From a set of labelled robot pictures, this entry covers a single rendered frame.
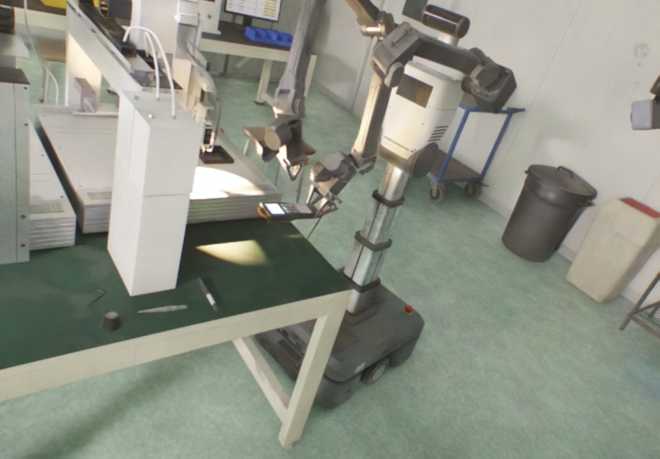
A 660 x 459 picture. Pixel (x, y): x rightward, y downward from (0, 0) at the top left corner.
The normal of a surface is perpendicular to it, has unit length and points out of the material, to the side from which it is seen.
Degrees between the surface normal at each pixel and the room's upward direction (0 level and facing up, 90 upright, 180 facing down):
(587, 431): 0
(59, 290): 0
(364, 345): 0
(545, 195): 90
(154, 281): 90
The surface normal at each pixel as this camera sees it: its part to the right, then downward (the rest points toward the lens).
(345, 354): 0.27, -0.85
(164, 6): 0.56, 0.52
